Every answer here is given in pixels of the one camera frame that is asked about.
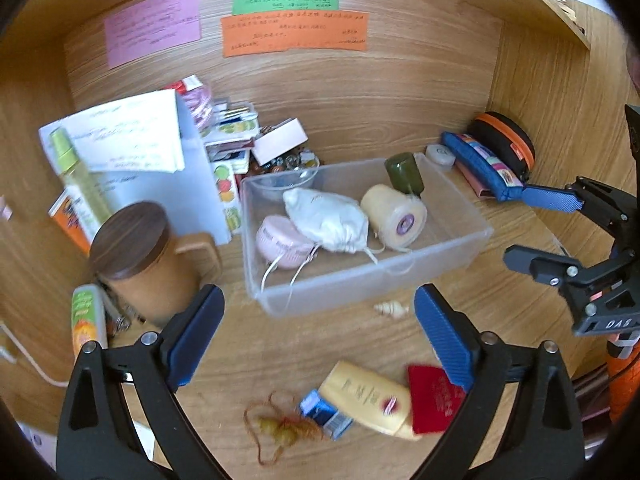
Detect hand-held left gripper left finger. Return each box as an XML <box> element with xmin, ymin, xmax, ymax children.
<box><xmin>56</xmin><ymin>284</ymin><xmax>226</xmax><ymax>480</ymax></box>

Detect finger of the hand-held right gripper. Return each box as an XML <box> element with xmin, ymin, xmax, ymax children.
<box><xmin>520</xmin><ymin>176</ymin><xmax>631</xmax><ymax>235</ymax></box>
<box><xmin>503</xmin><ymin>244</ymin><xmax>603</xmax><ymax>288</ymax></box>

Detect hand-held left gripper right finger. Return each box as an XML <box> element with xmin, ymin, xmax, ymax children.
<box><xmin>414</xmin><ymin>283</ymin><xmax>586</xmax><ymax>480</ymax></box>

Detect red pouch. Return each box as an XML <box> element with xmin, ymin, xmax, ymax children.
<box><xmin>407</xmin><ymin>364</ymin><xmax>468</xmax><ymax>435</ymax></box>

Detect clear plastic box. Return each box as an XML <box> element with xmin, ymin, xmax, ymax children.
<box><xmin>241</xmin><ymin>152</ymin><xmax>493</xmax><ymax>317</ymax></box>

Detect yellow lotion bottle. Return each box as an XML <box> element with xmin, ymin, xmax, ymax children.
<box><xmin>318</xmin><ymin>360</ymin><xmax>423</xmax><ymax>441</ymax></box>

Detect string with yellow charm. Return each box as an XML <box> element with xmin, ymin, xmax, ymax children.
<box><xmin>243</xmin><ymin>391</ymin><xmax>321</xmax><ymax>466</ymax></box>

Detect small blue carton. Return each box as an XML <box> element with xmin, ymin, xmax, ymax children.
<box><xmin>299</xmin><ymin>390</ymin><xmax>353</xmax><ymax>440</ymax></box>

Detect wooden desktop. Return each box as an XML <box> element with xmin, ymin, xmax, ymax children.
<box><xmin>0</xmin><ymin>125</ymin><xmax>616</xmax><ymax>480</ymax></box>

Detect small seashell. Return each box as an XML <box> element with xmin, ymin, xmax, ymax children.
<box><xmin>374</xmin><ymin>301</ymin><xmax>410</xmax><ymax>320</ymax></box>

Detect black case with orange zipper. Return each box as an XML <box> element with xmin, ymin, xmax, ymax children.
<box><xmin>470</xmin><ymin>111</ymin><xmax>536</xmax><ymax>181</ymax></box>

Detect brown mug with wooden lid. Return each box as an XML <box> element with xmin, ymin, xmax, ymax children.
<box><xmin>89</xmin><ymin>201</ymin><xmax>223</xmax><ymax>326</ymax></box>

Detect blue pencil case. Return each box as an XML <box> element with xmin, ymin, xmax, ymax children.
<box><xmin>440</xmin><ymin>131</ymin><xmax>526</xmax><ymax>203</ymax></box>

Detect pink wallet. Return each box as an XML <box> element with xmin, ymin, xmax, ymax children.
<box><xmin>452</xmin><ymin>162</ymin><xmax>493</xmax><ymax>200</ymax></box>

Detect green and orange tube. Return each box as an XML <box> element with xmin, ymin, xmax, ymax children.
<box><xmin>71</xmin><ymin>284</ymin><xmax>108</xmax><ymax>361</ymax></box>

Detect white round tin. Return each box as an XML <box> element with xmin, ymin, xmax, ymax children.
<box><xmin>426</xmin><ymin>144</ymin><xmax>457</xmax><ymax>167</ymax></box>

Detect pink round case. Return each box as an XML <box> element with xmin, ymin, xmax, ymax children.
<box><xmin>256</xmin><ymin>215</ymin><xmax>316</xmax><ymax>269</ymax></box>

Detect cream tape roll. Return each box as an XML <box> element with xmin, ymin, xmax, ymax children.
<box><xmin>360</xmin><ymin>183</ymin><xmax>428</xmax><ymax>250</ymax></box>

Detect translucent file holder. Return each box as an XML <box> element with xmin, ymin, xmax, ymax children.
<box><xmin>90</xmin><ymin>92</ymin><xmax>233</xmax><ymax>246</ymax></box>

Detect fruit sticker sheet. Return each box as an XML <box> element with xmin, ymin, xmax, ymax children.
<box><xmin>212</xmin><ymin>160</ymin><xmax>246</xmax><ymax>233</ymax></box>

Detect dark green bottle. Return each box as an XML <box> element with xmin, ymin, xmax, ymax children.
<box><xmin>384</xmin><ymin>152</ymin><xmax>425</xmax><ymax>197</ymax></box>

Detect orange carton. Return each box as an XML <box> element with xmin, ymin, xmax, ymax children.
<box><xmin>48</xmin><ymin>187</ymin><xmax>93</xmax><ymax>256</ymax></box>

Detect glass bowl of trinkets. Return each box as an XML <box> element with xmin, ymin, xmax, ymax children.
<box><xmin>250</xmin><ymin>150</ymin><xmax>321</xmax><ymax>203</ymax></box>

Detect green spray bottle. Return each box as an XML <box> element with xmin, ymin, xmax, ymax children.
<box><xmin>49</xmin><ymin>127</ymin><xmax>113</xmax><ymax>241</ymax></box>

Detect wooden shelf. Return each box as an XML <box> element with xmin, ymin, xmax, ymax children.
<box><xmin>490</xmin><ymin>0</ymin><xmax>591</xmax><ymax>51</ymax></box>

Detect white cardboard box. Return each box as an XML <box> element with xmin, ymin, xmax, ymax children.
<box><xmin>251</xmin><ymin>118</ymin><xmax>308</xmax><ymax>166</ymax></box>

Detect stack of booklets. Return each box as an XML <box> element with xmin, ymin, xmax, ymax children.
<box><xmin>200</xmin><ymin>102</ymin><xmax>263</xmax><ymax>161</ymax></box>

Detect white paper sheets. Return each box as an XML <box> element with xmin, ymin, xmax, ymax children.
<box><xmin>39</xmin><ymin>89</ymin><xmax>186</xmax><ymax>173</ymax></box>

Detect orange paper note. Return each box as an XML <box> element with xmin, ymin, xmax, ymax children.
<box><xmin>221</xmin><ymin>11</ymin><xmax>370</xmax><ymax>58</ymax></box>

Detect pink paper note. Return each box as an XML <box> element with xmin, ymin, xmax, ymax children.
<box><xmin>104</xmin><ymin>0</ymin><xmax>202</xmax><ymax>70</ymax></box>

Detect green paper note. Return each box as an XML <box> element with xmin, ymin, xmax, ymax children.
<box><xmin>231</xmin><ymin>0</ymin><xmax>341</xmax><ymax>16</ymax></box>

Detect white cable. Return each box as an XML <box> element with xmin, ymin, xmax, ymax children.
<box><xmin>0</xmin><ymin>325</ymin><xmax>68</xmax><ymax>388</ymax></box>

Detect white drawstring pouch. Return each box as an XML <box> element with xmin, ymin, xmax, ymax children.
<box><xmin>282</xmin><ymin>187</ymin><xmax>386</xmax><ymax>263</ymax></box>

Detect pink coiled cable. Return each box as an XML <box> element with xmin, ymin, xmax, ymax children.
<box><xmin>185</xmin><ymin>85</ymin><xmax>213</xmax><ymax>131</ymax></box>

